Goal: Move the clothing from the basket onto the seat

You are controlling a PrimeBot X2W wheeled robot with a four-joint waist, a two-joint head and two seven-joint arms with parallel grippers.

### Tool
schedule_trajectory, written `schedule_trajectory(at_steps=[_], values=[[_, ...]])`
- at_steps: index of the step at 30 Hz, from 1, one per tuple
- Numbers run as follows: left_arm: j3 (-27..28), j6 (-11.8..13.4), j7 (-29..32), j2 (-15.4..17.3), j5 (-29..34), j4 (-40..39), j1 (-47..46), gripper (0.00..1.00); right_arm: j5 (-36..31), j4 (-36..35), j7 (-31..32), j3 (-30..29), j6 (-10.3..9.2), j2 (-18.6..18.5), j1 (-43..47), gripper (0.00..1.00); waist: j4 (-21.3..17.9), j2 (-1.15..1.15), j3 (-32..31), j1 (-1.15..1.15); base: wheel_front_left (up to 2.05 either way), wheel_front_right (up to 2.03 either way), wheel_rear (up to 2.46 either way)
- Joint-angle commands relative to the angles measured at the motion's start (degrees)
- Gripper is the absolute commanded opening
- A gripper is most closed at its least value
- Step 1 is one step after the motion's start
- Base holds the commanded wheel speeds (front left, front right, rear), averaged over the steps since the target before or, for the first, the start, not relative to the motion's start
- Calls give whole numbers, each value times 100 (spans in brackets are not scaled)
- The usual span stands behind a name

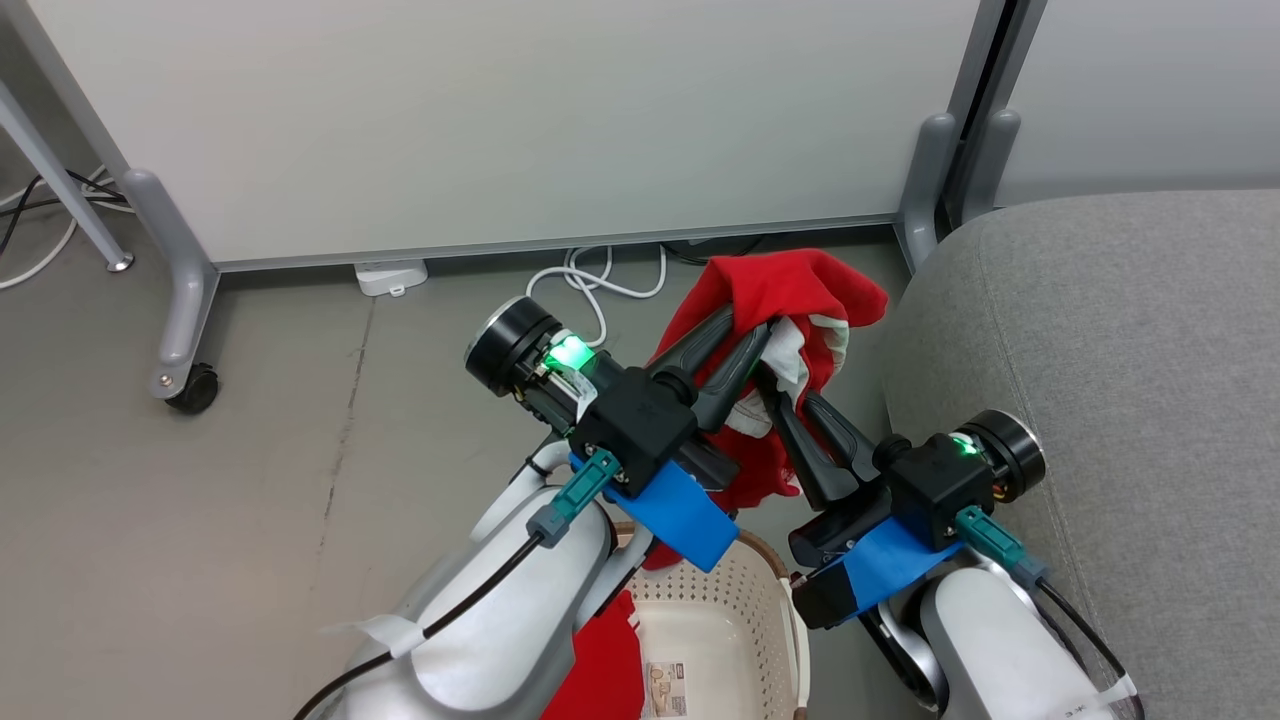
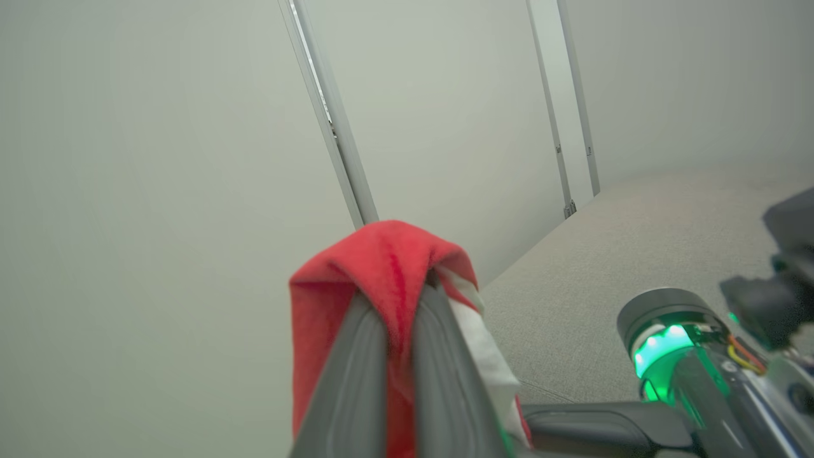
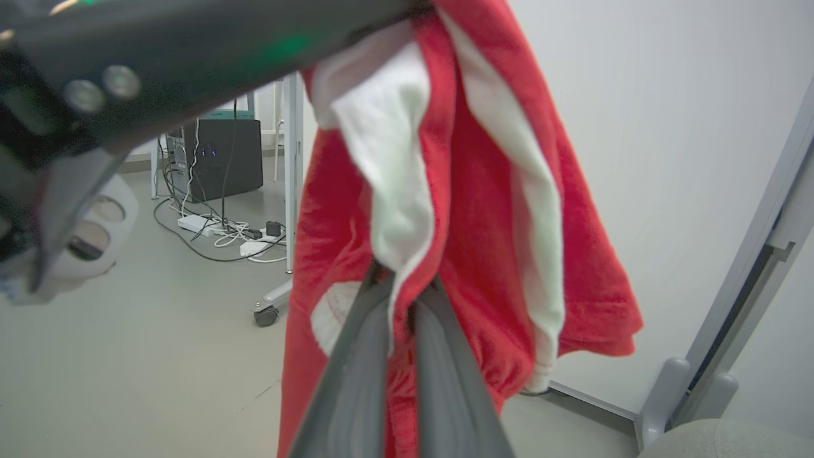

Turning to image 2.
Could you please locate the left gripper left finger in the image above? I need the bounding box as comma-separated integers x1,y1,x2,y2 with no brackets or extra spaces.
289,289,390,458

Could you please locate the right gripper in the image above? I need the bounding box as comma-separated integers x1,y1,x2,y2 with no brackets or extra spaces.
521,288,814,458

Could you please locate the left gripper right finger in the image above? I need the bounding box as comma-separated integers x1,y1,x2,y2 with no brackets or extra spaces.
412,280,511,458

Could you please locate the red garment with white trim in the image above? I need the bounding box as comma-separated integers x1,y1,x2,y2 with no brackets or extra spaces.
289,219,532,458

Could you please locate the grey fabric sofa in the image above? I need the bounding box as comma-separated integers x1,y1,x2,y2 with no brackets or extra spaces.
480,169,814,458

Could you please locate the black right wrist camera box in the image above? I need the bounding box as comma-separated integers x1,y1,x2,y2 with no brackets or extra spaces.
719,188,814,352

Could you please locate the grey metal partition post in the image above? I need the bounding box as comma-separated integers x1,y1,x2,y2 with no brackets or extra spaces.
525,0,602,220
277,0,380,230

